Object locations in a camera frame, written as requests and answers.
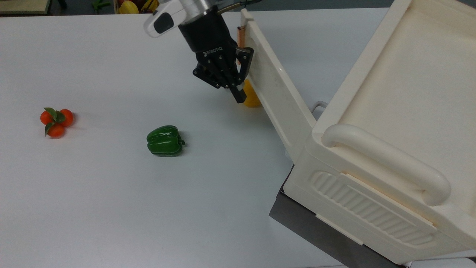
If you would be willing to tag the yellow bell pepper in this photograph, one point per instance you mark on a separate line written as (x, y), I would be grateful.
(251, 99)

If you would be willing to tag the orange tangerine cluster with leaves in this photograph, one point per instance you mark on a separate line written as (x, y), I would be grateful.
(56, 122)

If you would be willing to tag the green toy vegetable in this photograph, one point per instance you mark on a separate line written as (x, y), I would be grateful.
(99, 5)

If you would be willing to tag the yellow mango fruit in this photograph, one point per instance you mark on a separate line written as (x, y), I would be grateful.
(128, 7)

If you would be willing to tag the grey cabinet base plate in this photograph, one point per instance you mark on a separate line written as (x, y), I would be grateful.
(316, 227)

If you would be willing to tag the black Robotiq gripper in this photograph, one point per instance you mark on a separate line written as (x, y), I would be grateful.
(208, 39)

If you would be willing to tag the wooden board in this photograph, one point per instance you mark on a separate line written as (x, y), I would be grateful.
(24, 5)

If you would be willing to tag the cream toy kitchen cabinet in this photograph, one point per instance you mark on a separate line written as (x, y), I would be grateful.
(405, 93)

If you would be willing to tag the cream cabinet door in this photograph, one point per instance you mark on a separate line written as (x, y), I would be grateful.
(275, 89)

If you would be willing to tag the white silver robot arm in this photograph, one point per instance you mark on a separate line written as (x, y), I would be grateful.
(174, 16)

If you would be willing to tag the green bell pepper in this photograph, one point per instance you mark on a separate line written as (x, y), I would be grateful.
(163, 140)

